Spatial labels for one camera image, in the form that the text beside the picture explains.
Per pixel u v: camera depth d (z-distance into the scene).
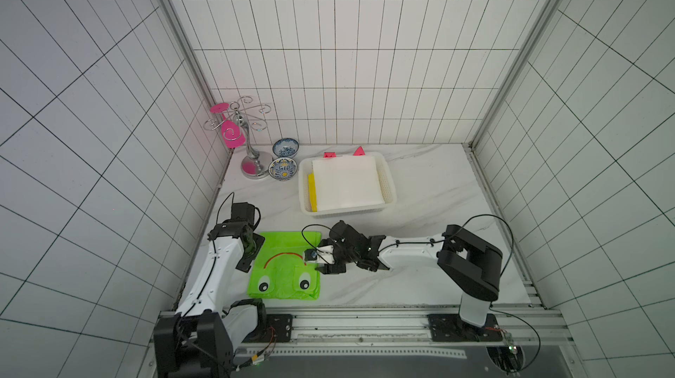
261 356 0.68
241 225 0.58
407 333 0.73
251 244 0.67
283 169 1.10
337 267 0.74
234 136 1.09
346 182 1.00
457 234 0.51
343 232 0.66
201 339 0.39
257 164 1.11
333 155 1.01
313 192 0.96
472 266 0.46
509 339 0.71
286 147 1.18
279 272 0.83
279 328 0.73
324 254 0.71
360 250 0.66
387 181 0.97
